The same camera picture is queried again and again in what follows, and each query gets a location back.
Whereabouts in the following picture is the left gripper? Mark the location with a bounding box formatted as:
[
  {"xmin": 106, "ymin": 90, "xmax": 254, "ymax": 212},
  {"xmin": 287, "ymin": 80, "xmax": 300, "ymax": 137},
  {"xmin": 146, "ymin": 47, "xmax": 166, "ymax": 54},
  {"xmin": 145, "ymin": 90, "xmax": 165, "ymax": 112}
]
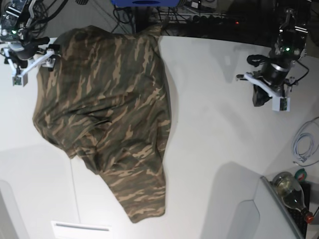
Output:
[{"xmin": 247, "ymin": 54, "xmax": 290, "ymax": 86}]

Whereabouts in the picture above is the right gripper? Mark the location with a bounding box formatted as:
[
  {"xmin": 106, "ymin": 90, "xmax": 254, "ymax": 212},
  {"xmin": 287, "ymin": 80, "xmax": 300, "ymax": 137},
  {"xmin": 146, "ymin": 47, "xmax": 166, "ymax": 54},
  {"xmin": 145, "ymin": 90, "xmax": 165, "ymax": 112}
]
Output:
[{"xmin": 11, "ymin": 37, "xmax": 50, "ymax": 60}]

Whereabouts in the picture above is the camouflage t-shirt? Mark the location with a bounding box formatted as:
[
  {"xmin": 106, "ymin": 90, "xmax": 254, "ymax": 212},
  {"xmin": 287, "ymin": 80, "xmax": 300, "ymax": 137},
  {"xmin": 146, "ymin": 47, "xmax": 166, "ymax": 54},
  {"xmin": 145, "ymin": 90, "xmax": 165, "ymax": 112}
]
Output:
[{"xmin": 32, "ymin": 24, "xmax": 171, "ymax": 223}]

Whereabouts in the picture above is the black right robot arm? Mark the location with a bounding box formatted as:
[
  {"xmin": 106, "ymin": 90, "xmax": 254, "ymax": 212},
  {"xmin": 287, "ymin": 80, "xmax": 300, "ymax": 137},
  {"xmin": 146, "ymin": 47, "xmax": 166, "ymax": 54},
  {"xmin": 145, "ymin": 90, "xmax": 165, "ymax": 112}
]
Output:
[{"xmin": 0, "ymin": 0, "xmax": 49, "ymax": 60}]

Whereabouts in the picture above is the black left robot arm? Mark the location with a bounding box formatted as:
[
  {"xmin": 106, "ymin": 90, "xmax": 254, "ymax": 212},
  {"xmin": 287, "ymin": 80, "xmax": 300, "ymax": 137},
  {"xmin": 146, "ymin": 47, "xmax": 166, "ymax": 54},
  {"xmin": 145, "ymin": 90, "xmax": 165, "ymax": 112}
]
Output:
[{"xmin": 247, "ymin": 6, "xmax": 310, "ymax": 88}]

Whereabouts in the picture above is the blue box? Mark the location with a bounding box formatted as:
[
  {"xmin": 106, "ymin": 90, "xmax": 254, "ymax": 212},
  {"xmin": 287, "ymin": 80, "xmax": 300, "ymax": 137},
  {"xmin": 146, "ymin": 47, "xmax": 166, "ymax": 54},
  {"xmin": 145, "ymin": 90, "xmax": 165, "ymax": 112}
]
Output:
[{"xmin": 111, "ymin": 0, "xmax": 185, "ymax": 7}]

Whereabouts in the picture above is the green tape roll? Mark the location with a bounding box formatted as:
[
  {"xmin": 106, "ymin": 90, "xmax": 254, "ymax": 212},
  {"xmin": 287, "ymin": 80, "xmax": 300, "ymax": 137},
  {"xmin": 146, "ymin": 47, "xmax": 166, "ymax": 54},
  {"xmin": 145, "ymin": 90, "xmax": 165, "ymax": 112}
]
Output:
[{"xmin": 295, "ymin": 168, "xmax": 307, "ymax": 182}]

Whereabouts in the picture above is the clear plastic bottle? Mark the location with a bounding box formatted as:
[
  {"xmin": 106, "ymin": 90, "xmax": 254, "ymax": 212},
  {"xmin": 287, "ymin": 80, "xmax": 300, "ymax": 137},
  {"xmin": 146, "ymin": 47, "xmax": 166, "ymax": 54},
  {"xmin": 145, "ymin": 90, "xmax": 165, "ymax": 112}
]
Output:
[{"xmin": 272, "ymin": 172, "xmax": 314, "ymax": 224}]

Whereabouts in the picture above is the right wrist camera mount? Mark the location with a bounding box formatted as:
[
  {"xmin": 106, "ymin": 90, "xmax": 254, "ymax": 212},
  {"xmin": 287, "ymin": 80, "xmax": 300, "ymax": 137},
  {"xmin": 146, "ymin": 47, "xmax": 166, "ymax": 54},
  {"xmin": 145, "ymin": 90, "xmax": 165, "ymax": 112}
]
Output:
[{"xmin": 0, "ymin": 44, "xmax": 61, "ymax": 87}]

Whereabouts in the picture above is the white coiled cable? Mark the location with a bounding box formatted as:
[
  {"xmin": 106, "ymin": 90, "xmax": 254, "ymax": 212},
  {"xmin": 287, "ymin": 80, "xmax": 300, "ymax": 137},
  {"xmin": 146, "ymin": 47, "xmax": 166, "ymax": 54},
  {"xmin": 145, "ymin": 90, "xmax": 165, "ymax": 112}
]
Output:
[{"xmin": 292, "ymin": 116, "xmax": 319, "ymax": 166}]

